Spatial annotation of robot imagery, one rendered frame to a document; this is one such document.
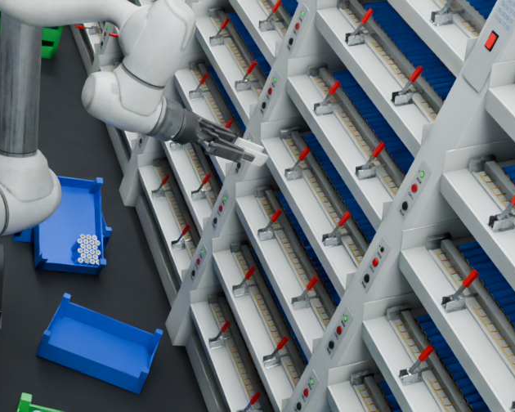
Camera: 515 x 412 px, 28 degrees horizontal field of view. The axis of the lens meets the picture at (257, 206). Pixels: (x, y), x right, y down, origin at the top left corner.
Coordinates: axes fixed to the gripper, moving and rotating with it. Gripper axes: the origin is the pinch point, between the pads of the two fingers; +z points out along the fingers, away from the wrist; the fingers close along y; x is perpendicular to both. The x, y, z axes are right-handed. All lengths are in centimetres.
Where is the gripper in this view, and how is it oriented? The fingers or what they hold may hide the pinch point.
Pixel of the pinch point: (250, 152)
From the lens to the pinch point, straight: 229.6
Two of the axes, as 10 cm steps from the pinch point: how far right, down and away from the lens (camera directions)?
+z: 8.0, 2.8, 5.3
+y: 3.0, 5.9, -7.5
